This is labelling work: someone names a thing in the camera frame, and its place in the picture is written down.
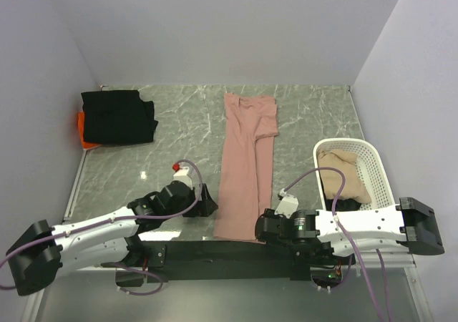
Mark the pink printed t-shirt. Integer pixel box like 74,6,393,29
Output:
214,93,278,243

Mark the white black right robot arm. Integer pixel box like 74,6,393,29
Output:
255,197,444,264

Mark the black garment in basket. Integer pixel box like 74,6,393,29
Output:
323,195,361,212

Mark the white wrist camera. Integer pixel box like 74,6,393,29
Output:
275,189,299,218
172,162,195,189

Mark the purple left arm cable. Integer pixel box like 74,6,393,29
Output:
0,160,203,296

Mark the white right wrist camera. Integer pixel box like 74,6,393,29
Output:
275,189,299,218

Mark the aluminium frame rail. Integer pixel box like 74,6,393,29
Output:
22,146,438,321

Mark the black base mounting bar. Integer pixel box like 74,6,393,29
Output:
100,239,359,287

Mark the folded black t-shirt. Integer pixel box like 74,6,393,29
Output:
82,89,158,146

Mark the beige garment in basket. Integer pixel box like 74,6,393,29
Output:
317,149,373,205

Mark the folded orange t-shirt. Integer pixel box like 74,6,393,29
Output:
77,112,100,150

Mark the white plastic laundry basket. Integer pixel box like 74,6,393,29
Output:
313,138,396,210

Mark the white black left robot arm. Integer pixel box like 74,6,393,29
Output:
1,181,218,296

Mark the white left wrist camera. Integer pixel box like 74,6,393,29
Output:
172,162,195,189

